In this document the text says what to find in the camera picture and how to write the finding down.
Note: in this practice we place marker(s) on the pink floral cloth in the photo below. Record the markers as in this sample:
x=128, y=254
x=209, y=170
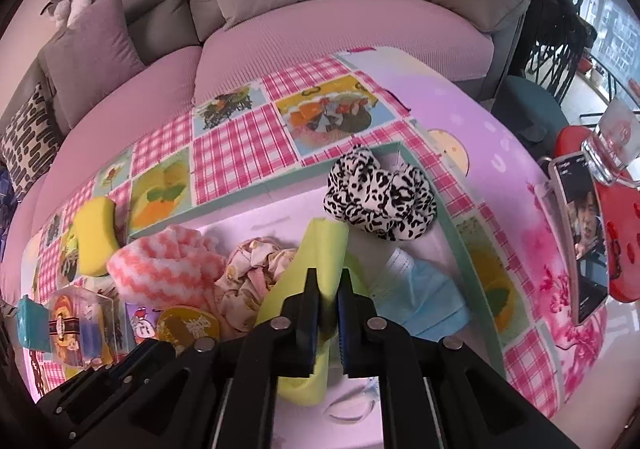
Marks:
x=250, y=274

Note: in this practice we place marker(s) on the light teal tray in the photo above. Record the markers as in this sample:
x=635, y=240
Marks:
x=280, y=226

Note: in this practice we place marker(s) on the blue face mask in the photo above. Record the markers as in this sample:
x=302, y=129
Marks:
x=430, y=299

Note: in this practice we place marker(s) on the grey sofa with pink cover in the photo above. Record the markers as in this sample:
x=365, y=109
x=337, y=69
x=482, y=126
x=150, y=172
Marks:
x=325, y=39

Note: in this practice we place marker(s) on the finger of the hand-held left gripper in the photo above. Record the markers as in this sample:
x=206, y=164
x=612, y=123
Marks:
x=85, y=409
x=145, y=359

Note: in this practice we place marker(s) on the purple grey pillow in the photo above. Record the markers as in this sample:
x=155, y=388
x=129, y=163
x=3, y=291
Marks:
x=85, y=54

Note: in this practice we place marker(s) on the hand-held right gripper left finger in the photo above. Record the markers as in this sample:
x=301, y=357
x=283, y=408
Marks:
x=307, y=324

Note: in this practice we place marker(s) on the clear glass cup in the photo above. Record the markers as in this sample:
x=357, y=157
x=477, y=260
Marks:
x=615, y=139

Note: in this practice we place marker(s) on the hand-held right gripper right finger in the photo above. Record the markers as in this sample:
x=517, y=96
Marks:
x=345, y=329

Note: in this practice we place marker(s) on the black chairs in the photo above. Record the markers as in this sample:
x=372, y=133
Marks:
x=560, y=29

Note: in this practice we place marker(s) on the clear plastic printed box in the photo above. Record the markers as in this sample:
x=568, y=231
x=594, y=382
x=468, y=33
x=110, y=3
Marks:
x=80, y=324

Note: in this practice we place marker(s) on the smartphone in clear case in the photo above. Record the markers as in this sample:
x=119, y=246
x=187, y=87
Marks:
x=585, y=239

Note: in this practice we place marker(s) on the yellow round printed packet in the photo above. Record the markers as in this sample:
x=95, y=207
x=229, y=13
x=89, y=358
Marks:
x=190, y=324

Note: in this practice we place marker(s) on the teal packet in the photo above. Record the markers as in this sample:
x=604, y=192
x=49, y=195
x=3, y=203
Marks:
x=32, y=324

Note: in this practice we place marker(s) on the orange white zigzag cloth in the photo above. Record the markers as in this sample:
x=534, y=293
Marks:
x=160, y=269

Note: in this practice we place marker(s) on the yellow sponge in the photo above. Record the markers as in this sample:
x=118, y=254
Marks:
x=95, y=234

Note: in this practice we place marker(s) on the leopard print scrunchie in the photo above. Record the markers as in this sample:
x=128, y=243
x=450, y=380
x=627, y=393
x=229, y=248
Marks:
x=370, y=199

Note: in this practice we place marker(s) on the red plastic stool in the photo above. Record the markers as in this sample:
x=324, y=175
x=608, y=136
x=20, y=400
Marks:
x=625, y=239

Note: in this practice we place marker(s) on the lime green sponge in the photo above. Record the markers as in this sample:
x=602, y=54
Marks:
x=325, y=249

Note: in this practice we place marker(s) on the dark teal round stool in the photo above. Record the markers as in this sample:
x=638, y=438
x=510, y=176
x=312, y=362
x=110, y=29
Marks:
x=530, y=104

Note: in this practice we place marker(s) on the black white patterned pillow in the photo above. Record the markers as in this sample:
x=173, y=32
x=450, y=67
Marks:
x=25, y=139

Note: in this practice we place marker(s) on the purple cartoon packet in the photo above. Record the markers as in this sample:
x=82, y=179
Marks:
x=142, y=324

